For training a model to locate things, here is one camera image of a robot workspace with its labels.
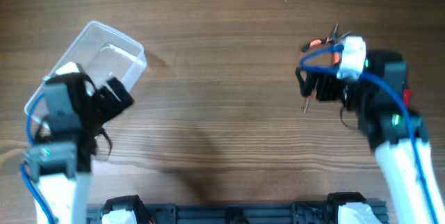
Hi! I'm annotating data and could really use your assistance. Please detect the left blue cable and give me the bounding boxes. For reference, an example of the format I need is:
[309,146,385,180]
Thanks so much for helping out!
[19,91,58,224]

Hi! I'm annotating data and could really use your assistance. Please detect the orange black needle-nose pliers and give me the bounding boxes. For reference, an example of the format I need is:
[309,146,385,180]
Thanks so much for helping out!
[301,23,350,53]

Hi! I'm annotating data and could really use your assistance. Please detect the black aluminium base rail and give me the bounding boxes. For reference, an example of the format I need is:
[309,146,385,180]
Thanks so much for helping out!
[79,200,389,224]

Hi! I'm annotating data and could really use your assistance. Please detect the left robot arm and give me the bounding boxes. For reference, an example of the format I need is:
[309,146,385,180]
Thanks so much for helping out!
[20,72,134,223]

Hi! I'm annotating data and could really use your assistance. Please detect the right blue cable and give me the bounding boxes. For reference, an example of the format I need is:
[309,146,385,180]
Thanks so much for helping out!
[299,43,439,224]

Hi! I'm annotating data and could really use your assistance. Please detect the clear plastic container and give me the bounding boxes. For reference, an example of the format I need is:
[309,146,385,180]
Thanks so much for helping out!
[24,20,148,145]

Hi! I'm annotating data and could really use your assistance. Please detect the blue cable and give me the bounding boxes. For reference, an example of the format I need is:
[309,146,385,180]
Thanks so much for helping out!
[299,43,439,224]
[19,91,58,224]

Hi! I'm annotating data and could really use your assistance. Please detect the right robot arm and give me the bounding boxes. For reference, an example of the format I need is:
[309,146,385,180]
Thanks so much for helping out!
[296,46,444,223]

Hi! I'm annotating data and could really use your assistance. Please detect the black red screwdriver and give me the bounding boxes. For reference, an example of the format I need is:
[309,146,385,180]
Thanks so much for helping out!
[302,77,318,113]

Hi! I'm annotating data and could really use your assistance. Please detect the red handle cutters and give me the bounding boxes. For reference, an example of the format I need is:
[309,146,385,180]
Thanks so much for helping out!
[403,88,412,108]

